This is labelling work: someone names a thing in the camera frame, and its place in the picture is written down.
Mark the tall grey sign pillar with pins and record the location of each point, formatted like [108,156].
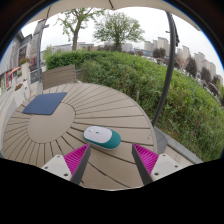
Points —
[35,50]

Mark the grey storefront building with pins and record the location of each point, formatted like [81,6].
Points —
[11,56]

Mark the dark blue mouse pad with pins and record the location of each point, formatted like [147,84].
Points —
[45,103]

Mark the green hedge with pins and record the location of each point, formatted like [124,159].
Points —
[140,83]

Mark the tall white planter with flowers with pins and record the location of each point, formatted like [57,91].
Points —
[25,71]

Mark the distant apartment buildings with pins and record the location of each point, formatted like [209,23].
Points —
[200,61]

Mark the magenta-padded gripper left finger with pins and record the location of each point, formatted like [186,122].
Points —
[59,165]

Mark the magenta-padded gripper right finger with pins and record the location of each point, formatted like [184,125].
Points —
[166,165]

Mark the slatted brown outdoor chair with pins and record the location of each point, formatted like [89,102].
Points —
[59,76]

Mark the beige umbrella canopy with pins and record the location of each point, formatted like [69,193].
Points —
[100,4]

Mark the sparse-leafed tree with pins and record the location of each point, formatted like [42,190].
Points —
[75,36]

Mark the white and teal computer mouse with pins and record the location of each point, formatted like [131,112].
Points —
[100,136]

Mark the curved black umbrella pole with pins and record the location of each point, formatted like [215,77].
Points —
[168,73]

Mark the leafy green tree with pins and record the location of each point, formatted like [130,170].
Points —
[117,30]

